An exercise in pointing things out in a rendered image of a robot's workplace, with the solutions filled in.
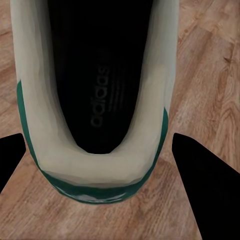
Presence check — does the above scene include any gym shoe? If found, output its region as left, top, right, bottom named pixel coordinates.
left=10, top=0, right=180, bottom=206

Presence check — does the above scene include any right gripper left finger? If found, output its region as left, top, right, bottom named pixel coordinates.
left=0, top=133, right=26, bottom=193

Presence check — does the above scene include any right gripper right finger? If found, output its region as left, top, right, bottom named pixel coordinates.
left=172, top=133, right=240, bottom=240

